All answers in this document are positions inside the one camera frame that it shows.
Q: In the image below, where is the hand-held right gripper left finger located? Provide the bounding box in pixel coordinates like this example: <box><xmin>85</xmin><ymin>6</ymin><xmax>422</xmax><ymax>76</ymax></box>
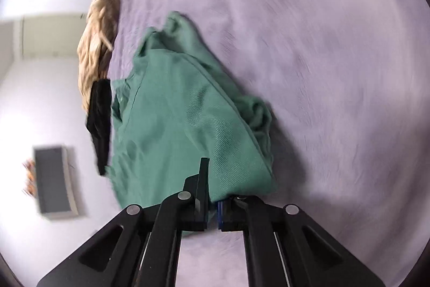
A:
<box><xmin>36</xmin><ymin>157</ymin><xmax>210</xmax><ymax>287</ymax></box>

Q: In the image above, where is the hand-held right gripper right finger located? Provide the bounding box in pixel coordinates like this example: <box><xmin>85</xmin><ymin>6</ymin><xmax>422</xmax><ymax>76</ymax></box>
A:
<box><xmin>217</xmin><ymin>194</ymin><xmax>387</xmax><ymax>287</ymax></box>

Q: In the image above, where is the green work jacket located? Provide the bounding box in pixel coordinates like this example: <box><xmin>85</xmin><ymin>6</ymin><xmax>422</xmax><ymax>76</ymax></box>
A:
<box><xmin>106</xmin><ymin>10</ymin><xmax>278</xmax><ymax>237</ymax></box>

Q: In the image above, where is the black folded garment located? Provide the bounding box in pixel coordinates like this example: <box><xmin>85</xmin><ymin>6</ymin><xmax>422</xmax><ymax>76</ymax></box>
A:
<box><xmin>85</xmin><ymin>79</ymin><xmax>113</xmax><ymax>176</ymax></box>

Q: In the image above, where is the white-framed monitor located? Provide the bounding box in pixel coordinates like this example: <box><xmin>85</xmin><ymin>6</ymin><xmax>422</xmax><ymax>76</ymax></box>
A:
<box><xmin>33</xmin><ymin>145</ymin><xmax>79</xmax><ymax>222</ymax></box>

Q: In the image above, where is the orange blurry object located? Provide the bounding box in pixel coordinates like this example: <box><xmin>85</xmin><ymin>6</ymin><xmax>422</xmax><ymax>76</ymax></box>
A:
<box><xmin>22</xmin><ymin>158</ymin><xmax>37</xmax><ymax>197</ymax></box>

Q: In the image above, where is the purple embossed blanket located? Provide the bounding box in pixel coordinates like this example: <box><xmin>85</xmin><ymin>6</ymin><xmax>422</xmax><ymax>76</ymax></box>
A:
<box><xmin>104</xmin><ymin>0</ymin><xmax>430</xmax><ymax>287</ymax></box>

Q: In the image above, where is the beige striped garment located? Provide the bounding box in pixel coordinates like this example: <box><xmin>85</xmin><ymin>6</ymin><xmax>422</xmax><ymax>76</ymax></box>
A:
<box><xmin>77</xmin><ymin>0</ymin><xmax>122</xmax><ymax>113</ymax></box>

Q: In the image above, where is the cream door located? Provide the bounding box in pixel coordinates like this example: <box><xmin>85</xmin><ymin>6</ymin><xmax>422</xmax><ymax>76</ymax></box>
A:
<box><xmin>0</xmin><ymin>14</ymin><xmax>88</xmax><ymax>63</ymax></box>

